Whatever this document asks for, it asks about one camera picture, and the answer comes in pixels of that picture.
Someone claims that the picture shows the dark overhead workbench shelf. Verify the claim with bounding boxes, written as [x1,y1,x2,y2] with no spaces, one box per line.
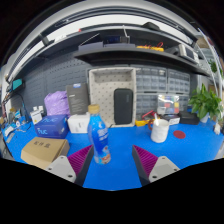
[6,23,211,78]

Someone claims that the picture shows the small teal screen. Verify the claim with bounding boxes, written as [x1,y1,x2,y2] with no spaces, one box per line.
[12,78,24,92]

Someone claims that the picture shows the white pegboard tray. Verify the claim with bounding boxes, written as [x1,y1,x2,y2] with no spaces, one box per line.
[88,67,138,128]

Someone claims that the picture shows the blue drink bottle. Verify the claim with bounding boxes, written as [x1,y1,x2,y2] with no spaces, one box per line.
[87,103,112,165]

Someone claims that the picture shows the dark grey upright carton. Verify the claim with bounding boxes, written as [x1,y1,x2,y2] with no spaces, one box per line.
[65,82,90,116]

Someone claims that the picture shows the white shelf rack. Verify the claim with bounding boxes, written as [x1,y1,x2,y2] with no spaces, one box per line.
[195,29,224,94]

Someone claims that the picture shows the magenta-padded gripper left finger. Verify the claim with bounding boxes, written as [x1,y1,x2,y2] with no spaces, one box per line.
[44,143,95,187]

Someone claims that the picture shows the yellow multimeter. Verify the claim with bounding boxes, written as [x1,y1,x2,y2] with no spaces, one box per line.
[134,118,156,128]

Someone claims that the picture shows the purple plastic bag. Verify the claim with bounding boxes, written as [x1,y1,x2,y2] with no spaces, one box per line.
[43,90,71,117]

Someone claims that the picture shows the flat round red coaster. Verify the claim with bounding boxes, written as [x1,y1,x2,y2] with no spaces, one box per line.
[172,129,187,140]

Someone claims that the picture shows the grey small-parts drawer cabinet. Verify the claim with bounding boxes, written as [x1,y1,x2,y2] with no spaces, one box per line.
[167,68,191,95]
[135,93,159,119]
[136,66,168,94]
[179,94,190,114]

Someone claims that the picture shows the small white boxes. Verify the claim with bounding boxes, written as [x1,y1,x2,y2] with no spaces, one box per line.
[29,105,45,125]

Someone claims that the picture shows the white carton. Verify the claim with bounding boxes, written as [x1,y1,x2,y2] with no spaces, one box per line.
[67,113,91,134]

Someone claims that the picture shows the red test lead cable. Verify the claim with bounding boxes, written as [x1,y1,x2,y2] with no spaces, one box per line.
[142,110,158,130]

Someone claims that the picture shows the green potted plant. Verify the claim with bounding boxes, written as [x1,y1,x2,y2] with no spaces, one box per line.
[188,83,224,124]

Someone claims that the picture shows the clear organizer box, coloured parts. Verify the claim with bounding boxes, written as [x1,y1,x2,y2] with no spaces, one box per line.
[157,94,181,116]

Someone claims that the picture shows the blue printed carton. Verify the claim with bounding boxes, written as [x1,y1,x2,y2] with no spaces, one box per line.
[34,114,70,139]

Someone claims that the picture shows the white ribbed paper cup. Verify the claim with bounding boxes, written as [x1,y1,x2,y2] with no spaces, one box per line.
[150,118,170,144]

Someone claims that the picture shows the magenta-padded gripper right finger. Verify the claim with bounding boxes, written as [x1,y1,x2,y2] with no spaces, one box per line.
[131,144,181,187]

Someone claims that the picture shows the black flat case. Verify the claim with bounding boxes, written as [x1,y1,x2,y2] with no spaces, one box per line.
[178,111,201,126]

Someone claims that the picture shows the brown cardboard box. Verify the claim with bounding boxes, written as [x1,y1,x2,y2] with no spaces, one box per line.
[20,136,71,170]

